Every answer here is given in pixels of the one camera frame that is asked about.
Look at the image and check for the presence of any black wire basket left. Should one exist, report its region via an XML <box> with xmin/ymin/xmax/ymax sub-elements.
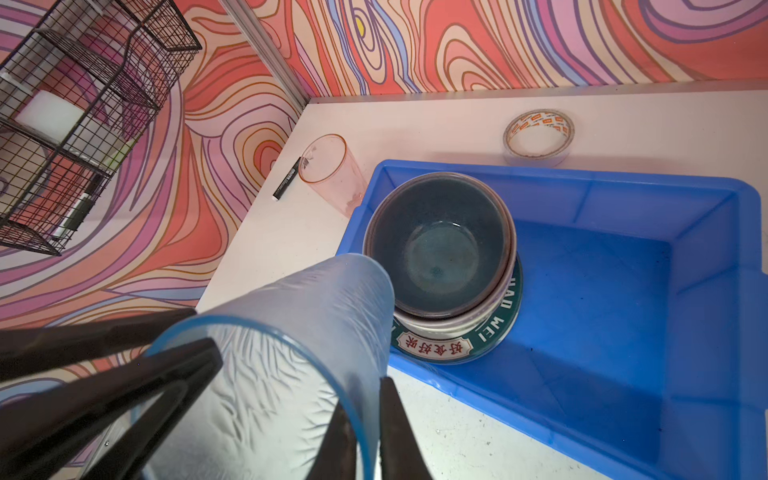
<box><xmin>1</xmin><ymin>1</ymin><xmax>201</xmax><ymax>255</ymax></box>

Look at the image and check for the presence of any small black marker on table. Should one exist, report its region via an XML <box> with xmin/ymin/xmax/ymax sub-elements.
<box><xmin>272</xmin><ymin>157</ymin><xmax>302</xmax><ymax>201</ymax></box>

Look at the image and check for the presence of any blue plastic bin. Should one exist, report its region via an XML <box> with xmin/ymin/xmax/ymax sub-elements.
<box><xmin>335</xmin><ymin>158</ymin><xmax>768</xmax><ymax>480</ymax></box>

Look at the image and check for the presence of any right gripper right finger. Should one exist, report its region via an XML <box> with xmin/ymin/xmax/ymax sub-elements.
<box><xmin>379</xmin><ymin>377</ymin><xmax>432</xmax><ymax>480</ymax></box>

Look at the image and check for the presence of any white plate green lettered rim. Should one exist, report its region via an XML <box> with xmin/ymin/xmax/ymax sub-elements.
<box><xmin>391</xmin><ymin>256</ymin><xmax>523</xmax><ymax>365</ymax></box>

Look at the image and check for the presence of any pink translucent cup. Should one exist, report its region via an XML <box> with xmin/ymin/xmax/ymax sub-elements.
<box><xmin>298</xmin><ymin>134</ymin><xmax>367</xmax><ymax>218</ymax></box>

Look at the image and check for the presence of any marker in left basket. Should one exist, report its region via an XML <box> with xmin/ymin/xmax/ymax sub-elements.
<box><xmin>53</xmin><ymin>174</ymin><xmax>106</xmax><ymax>241</ymax></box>

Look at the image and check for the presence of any grey purple bowl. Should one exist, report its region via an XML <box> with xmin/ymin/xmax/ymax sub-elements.
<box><xmin>394</xmin><ymin>243</ymin><xmax>521</xmax><ymax>340</ymax></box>

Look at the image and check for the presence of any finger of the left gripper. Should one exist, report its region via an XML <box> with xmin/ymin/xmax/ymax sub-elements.
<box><xmin>1</xmin><ymin>338</ymin><xmax>223</xmax><ymax>479</ymax></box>
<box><xmin>1</xmin><ymin>308</ymin><xmax>196</xmax><ymax>382</ymax></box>

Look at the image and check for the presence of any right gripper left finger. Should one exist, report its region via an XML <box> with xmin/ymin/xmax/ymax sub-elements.
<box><xmin>306</xmin><ymin>402</ymin><xmax>357</xmax><ymax>480</ymax></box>

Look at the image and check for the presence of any dark blue ceramic bowl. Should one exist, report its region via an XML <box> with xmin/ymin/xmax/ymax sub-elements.
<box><xmin>363</xmin><ymin>172</ymin><xmax>517</xmax><ymax>322</ymax></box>

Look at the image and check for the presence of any clear grey plastic cup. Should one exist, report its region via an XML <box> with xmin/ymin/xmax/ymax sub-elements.
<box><xmin>144</xmin><ymin>254</ymin><xmax>395</xmax><ymax>479</ymax></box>

